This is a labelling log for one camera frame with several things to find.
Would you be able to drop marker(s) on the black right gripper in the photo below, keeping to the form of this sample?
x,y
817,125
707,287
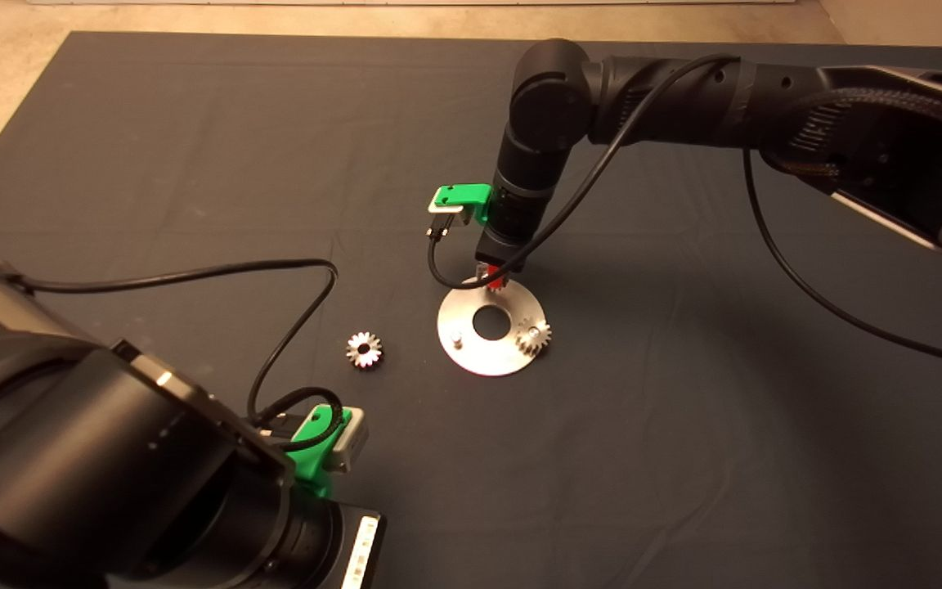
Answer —
x,y
516,233

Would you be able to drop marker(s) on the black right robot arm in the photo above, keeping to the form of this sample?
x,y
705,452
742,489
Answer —
x,y
553,94

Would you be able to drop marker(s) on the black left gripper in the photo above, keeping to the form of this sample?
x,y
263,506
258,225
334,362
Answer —
x,y
330,548

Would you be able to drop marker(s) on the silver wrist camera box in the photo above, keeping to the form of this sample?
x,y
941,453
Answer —
x,y
352,444
448,211

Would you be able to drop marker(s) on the green left camera mount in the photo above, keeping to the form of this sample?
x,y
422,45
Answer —
x,y
310,465

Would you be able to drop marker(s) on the green right camera mount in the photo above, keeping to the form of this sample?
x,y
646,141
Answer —
x,y
463,195

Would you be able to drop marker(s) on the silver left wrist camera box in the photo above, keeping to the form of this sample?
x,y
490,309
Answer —
x,y
352,444

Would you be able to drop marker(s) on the round metal carrier plate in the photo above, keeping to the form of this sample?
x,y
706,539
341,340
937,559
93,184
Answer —
x,y
467,352

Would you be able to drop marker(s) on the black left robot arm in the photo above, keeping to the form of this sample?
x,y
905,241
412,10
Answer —
x,y
95,474

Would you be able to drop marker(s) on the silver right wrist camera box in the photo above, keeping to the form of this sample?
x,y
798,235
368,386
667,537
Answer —
x,y
448,211

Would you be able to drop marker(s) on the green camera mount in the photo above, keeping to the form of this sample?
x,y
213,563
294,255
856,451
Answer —
x,y
310,465
463,195

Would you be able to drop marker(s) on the dark grey table cloth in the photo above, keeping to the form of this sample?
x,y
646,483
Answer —
x,y
275,123

